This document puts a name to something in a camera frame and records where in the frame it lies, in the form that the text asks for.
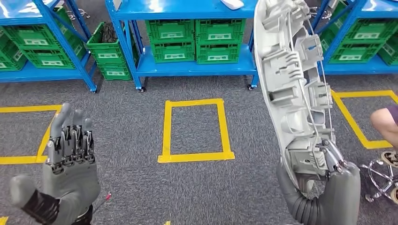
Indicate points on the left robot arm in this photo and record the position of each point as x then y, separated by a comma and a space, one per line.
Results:
83, 219

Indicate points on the chrome swivel stool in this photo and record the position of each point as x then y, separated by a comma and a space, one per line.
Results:
381, 177

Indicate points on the white curved plastic part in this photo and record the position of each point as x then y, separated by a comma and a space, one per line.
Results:
231, 4

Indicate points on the green plastic crate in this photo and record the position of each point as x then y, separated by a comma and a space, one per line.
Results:
329, 37
11, 56
107, 51
172, 52
74, 40
363, 31
217, 54
219, 31
115, 73
169, 31
34, 37
390, 51
354, 54
49, 60

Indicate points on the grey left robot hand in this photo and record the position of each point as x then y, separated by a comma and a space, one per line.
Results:
71, 186

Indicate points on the silver plastic hubcap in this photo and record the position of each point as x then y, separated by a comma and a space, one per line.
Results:
280, 77

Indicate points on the person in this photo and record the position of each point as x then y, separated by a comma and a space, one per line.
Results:
382, 124

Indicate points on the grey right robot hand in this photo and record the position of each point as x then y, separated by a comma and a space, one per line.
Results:
339, 198

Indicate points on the blue metal shelf rack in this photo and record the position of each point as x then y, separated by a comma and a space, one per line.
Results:
31, 74
186, 68
357, 68

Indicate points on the yellow tape square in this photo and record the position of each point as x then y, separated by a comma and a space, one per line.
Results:
31, 108
348, 118
168, 130

